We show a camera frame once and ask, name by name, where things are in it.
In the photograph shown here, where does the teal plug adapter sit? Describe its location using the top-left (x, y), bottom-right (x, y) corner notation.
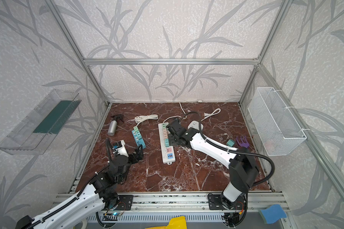
top-left (164, 139), bottom-right (170, 148)
top-left (226, 139), bottom-right (235, 148)

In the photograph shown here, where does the square white power socket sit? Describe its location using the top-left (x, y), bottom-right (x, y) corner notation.
top-left (188, 120), bottom-right (203, 130)

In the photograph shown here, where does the long white power strip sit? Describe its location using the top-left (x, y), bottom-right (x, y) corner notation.
top-left (158, 123), bottom-right (176, 165)

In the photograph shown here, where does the teal power strip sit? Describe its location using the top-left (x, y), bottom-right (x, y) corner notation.
top-left (132, 130), bottom-right (146, 149)

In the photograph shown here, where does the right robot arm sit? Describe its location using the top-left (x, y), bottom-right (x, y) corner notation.
top-left (167, 119), bottom-right (275, 205)

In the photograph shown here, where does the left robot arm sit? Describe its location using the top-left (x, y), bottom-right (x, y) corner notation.
top-left (16, 139), bottom-right (144, 229)

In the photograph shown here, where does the silver spray bottle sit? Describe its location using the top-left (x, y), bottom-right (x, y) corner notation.
top-left (108, 114), bottom-right (124, 136)

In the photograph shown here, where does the purple pink toy fork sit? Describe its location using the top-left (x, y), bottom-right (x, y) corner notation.
top-left (236, 135), bottom-right (250, 148)

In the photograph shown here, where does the yellow plastic object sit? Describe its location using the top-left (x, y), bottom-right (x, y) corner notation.
top-left (146, 216), bottom-right (187, 229)

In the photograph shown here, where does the blue sponge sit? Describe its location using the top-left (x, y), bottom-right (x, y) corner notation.
top-left (259, 204), bottom-right (287, 224)

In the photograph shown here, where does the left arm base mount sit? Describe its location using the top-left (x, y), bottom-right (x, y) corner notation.
top-left (107, 195), bottom-right (134, 211)

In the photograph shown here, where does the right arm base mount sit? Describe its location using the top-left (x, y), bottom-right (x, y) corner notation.
top-left (207, 193), bottom-right (246, 210)

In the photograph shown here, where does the clear plastic wall tray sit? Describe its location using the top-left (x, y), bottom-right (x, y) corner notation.
top-left (0, 89), bottom-right (82, 156)

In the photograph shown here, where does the white wire basket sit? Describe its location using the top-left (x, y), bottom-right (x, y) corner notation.
top-left (248, 87), bottom-right (307, 156)

